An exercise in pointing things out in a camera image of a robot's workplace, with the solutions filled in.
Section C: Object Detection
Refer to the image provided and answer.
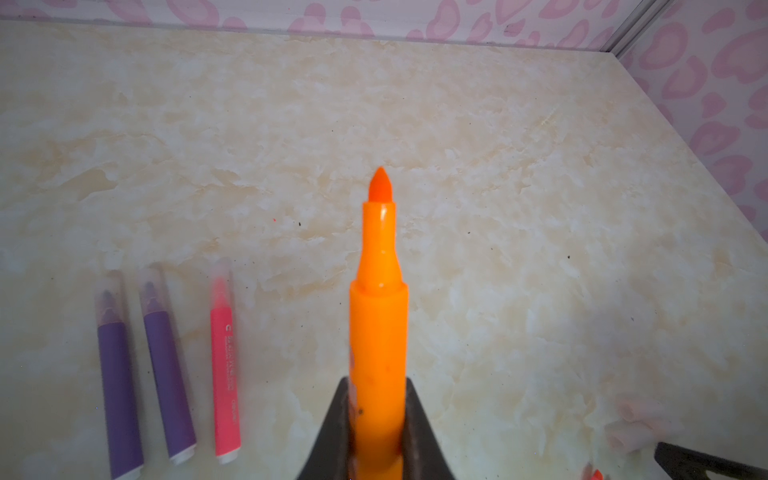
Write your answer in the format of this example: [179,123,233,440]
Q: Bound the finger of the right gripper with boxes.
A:
[654,442,767,480]

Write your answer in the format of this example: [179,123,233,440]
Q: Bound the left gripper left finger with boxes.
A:
[296,377,350,480]

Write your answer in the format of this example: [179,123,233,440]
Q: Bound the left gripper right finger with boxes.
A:
[405,379,455,480]

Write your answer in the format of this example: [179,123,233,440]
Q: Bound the clear pen cap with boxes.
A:
[604,417,684,455]
[93,270,127,327]
[209,257,233,309]
[137,263,170,316]
[617,396,667,423]

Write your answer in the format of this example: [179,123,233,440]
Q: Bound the purple marker pen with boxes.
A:
[139,281,198,466]
[94,290,145,480]

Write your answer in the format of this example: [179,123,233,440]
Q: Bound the orange marker pen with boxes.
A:
[349,167,409,479]

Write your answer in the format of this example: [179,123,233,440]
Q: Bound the aluminium frame corner post right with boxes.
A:
[600,0,675,58]

